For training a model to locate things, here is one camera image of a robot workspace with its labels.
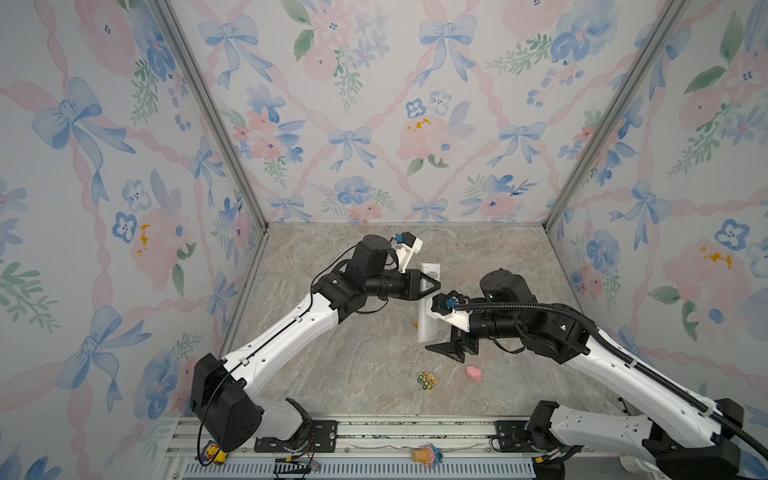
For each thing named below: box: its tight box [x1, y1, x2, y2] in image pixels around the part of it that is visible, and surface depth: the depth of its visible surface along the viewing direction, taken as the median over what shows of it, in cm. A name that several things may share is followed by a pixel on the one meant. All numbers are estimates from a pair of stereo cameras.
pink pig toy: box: [466, 365, 484, 381], surface depth 85 cm
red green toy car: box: [417, 371, 438, 391], surface depth 83 cm
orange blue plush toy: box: [412, 443, 444, 469], surface depth 71 cm
